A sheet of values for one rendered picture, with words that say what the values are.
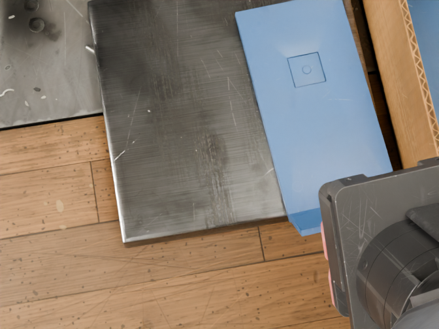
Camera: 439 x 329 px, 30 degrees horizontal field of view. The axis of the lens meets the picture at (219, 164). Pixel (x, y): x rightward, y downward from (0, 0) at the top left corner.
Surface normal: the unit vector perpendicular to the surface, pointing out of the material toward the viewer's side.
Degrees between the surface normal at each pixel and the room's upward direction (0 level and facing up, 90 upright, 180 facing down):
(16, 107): 0
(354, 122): 0
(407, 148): 90
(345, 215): 30
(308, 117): 0
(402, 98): 90
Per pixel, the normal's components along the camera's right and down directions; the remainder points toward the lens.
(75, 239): 0.04, -0.25
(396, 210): 0.17, 0.25
